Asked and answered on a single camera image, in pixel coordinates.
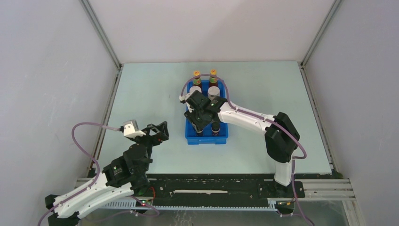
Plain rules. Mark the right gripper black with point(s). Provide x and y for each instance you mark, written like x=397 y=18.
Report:
x=190 y=115

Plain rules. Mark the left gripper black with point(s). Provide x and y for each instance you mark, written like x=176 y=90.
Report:
x=161 y=130

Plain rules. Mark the small pepper jar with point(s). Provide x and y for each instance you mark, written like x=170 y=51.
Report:
x=215 y=128
x=199 y=133

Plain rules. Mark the clear jar silver lid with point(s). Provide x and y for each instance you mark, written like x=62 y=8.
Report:
x=195 y=88
x=213 y=92

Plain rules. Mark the red sauce bottle yellow cap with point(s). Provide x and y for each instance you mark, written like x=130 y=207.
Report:
x=213 y=80

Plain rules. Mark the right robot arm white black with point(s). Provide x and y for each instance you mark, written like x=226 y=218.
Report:
x=281 y=137

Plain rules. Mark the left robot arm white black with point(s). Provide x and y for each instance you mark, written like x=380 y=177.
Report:
x=122 y=177

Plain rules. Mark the blue compartment tray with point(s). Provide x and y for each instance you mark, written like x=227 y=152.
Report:
x=207 y=136

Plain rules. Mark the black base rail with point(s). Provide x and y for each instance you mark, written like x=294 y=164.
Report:
x=218 y=190

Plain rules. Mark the aluminium frame front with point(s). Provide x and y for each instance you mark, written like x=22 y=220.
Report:
x=314 y=189

